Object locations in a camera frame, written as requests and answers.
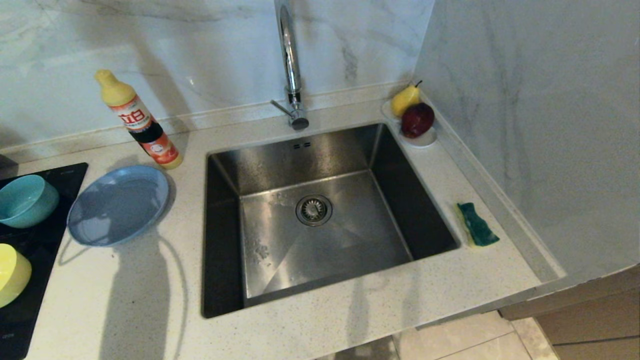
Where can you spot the yellow bowl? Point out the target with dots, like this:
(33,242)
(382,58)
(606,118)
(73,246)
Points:
(12,275)

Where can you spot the green and yellow sponge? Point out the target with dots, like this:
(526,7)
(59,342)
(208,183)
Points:
(479,225)

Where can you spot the metal sink drain strainer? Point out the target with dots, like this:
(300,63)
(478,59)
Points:
(314,210)

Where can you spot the dark red apple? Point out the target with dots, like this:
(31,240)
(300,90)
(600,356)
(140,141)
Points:
(417,120)

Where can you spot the yellow dish soap bottle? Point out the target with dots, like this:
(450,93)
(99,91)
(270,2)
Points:
(142,127)

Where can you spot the black induction cooktop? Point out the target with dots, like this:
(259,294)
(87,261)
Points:
(70,180)

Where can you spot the yellow pear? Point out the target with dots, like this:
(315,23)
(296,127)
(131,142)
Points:
(402,101)

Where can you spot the grey-blue plate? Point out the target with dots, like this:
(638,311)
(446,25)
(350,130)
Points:
(117,205)

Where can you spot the teal bowl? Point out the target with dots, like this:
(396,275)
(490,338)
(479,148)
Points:
(25,200)

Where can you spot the stainless steel sink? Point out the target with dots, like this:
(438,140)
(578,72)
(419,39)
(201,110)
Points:
(325,235)

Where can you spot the chrome kitchen faucet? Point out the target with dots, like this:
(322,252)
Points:
(291,60)

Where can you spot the light wood cabinet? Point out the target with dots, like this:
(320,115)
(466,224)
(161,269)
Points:
(590,325)

